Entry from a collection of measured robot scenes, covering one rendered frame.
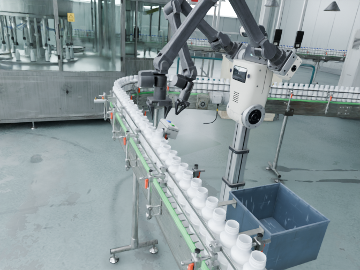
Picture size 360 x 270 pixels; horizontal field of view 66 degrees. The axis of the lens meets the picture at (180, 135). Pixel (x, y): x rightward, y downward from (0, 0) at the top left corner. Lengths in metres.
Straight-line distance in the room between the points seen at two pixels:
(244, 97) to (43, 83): 3.43
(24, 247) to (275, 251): 1.90
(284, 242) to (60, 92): 3.94
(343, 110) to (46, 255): 3.28
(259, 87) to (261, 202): 0.64
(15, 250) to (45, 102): 2.58
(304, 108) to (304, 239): 2.28
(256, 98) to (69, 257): 1.75
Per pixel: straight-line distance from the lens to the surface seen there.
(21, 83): 4.59
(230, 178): 1.95
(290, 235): 1.26
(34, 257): 2.47
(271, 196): 1.56
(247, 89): 1.66
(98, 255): 2.37
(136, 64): 6.60
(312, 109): 3.49
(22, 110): 4.70
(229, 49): 1.89
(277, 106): 3.30
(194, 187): 0.98
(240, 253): 0.79
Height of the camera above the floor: 1.67
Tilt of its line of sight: 22 degrees down
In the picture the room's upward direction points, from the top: 5 degrees clockwise
